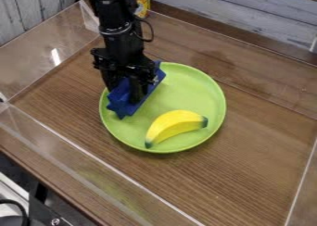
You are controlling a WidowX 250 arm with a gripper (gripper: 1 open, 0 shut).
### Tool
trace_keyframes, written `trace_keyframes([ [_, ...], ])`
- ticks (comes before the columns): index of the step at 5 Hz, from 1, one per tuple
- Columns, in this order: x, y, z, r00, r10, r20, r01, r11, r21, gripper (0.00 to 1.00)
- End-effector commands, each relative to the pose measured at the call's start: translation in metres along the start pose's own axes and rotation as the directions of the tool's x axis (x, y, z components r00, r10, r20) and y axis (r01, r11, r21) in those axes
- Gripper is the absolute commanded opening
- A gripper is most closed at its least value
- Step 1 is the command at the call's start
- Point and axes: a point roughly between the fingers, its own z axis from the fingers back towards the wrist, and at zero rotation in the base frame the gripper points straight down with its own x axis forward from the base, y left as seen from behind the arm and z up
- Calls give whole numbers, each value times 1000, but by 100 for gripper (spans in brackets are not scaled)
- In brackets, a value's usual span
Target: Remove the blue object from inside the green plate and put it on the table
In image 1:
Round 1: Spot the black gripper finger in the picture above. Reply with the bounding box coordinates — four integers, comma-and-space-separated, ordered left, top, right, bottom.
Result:
128, 76, 147, 104
100, 69, 126, 91

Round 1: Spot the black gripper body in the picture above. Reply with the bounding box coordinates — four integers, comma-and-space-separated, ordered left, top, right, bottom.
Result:
91, 25, 155, 84

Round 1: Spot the blue star-shaped block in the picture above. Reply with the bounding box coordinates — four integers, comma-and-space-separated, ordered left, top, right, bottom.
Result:
99, 61, 166, 119

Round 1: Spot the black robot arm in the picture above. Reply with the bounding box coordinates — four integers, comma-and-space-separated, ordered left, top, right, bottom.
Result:
88, 0, 156, 104

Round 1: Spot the green round plate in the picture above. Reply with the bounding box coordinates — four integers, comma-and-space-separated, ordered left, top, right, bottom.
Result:
99, 62, 226, 154

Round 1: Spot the yellow toy banana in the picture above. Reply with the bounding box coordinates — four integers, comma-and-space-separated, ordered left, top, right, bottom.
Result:
144, 109, 209, 148

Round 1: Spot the yellow blue tin can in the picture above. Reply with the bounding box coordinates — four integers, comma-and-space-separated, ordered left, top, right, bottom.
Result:
136, 0, 150, 19

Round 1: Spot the clear acrylic corner bracket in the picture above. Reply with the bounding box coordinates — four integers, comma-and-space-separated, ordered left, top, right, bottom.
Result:
79, 0, 99, 33

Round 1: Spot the black metal bracket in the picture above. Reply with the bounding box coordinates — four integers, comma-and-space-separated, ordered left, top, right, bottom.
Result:
28, 185, 85, 226

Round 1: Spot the black cable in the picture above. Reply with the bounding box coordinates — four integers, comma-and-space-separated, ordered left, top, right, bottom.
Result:
0, 199, 31, 226

